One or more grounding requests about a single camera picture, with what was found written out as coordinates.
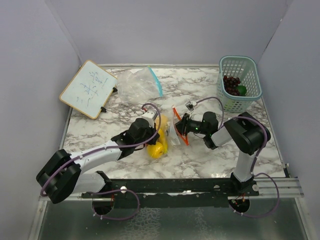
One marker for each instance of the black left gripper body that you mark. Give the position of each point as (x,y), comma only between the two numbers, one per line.
(150,131)

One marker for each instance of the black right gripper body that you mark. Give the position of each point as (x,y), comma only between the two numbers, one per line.
(195,126)

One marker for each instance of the orange zip clear bag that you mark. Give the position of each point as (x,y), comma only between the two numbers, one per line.
(173,138)

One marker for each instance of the fake tan pear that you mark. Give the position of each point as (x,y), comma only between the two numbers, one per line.
(162,120)

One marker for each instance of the blue zip clear bag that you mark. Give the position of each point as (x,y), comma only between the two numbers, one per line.
(138,87)

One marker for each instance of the purple fake grapes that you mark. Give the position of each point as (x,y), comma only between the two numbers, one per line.
(230,84)

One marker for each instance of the dark green fake vegetable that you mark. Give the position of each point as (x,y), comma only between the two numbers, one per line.
(242,90)

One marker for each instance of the fake yellow banana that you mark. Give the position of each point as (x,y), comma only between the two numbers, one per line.
(162,138)

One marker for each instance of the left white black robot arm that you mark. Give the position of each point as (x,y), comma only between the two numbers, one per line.
(59,176)

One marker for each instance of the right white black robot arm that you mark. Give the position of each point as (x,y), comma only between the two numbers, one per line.
(249,135)

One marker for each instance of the fake yellow lemon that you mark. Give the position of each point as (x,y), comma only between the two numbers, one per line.
(157,150)

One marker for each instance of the yellow framed whiteboard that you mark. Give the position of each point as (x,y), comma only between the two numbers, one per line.
(89,89)

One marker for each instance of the teal plastic basket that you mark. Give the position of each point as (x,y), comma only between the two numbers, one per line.
(246,69)

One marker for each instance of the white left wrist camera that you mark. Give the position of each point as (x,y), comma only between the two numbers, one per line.
(150,116)

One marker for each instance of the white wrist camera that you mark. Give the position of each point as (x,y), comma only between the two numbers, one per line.
(191,107)
(150,116)

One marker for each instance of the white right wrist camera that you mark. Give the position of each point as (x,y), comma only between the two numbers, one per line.
(191,107)

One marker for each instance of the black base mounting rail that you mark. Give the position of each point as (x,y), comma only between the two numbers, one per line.
(131,200)

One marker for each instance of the aluminium extrusion rail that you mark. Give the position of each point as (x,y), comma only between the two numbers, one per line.
(261,188)

